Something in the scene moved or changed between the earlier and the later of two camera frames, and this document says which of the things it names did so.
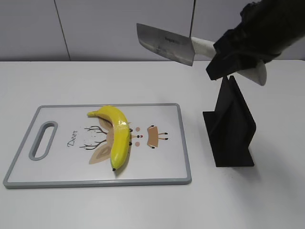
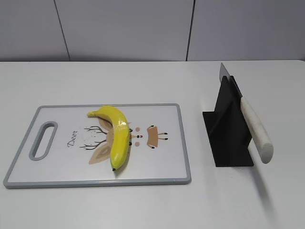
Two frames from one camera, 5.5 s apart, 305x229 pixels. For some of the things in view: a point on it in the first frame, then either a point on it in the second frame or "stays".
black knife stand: [230, 127] stays
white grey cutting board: [64, 147] stays
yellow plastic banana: [121, 141] stays
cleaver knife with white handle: [183, 48] to [260, 144]
